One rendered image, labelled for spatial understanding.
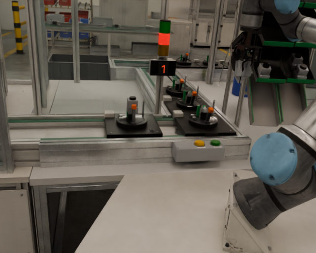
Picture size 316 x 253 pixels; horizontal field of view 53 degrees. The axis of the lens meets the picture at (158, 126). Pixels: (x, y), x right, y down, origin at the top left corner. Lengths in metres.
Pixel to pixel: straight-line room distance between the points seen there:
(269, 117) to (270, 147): 0.79
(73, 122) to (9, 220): 0.49
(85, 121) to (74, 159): 0.28
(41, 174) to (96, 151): 0.22
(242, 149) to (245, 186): 0.52
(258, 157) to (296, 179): 0.10
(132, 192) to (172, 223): 0.21
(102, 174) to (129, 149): 0.15
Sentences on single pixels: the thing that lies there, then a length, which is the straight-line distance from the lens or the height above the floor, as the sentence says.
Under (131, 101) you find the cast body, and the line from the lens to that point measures 1.40.
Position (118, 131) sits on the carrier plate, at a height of 0.97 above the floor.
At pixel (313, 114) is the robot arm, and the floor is 1.29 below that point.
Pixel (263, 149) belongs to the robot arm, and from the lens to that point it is 0.81.
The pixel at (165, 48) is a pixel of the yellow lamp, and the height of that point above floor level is 1.29.
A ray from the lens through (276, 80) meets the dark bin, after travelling 1.52.
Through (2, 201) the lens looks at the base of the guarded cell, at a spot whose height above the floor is 0.75.
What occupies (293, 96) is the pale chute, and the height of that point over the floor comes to 1.10.
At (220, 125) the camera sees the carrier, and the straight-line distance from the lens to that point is 1.53.
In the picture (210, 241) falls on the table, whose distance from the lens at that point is 1.02.
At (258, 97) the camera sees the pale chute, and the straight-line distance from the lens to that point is 1.62.
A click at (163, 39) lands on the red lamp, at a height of 1.33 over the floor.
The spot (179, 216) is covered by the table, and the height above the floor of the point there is 0.86.
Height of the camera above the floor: 1.53
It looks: 23 degrees down
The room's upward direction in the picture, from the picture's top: 4 degrees clockwise
